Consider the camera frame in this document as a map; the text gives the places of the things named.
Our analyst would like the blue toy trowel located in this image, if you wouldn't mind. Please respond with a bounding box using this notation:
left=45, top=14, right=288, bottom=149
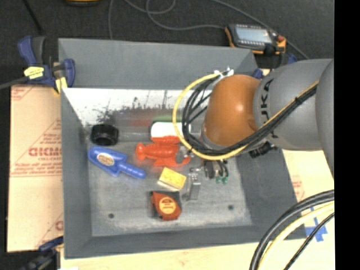
left=87, top=146, right=147, bottom=180

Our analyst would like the red toy lobster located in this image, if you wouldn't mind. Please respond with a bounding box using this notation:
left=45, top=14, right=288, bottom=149
left=135, top=135, right=195, bottom=169

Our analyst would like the brown cardboard board red print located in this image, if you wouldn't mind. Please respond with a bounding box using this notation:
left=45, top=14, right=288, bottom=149
left=6, top=84, right=64, bottom=253

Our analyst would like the orange tape measure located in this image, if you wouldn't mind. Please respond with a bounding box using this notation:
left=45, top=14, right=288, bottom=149
left=148, top=190, right=182, bottom=222

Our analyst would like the black cylinder on white bracket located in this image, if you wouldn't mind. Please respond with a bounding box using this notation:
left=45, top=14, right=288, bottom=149
left=249, top=140, right=278, bottom=159

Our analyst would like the yellow sponge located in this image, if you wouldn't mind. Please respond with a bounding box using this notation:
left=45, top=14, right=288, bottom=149
left=156, top=166, right=187, bottom=191

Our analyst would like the black ring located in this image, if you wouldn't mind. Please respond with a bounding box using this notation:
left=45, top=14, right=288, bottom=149
left=89, top=124, right=120, bottom=146

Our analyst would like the white and green bottle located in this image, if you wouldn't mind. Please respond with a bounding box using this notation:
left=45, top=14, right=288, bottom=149
left=150, top=115, right=192, bottom=140

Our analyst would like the grey metal bin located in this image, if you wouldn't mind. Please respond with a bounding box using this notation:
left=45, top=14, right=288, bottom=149
left=57, top=38, right=307, bottom=259

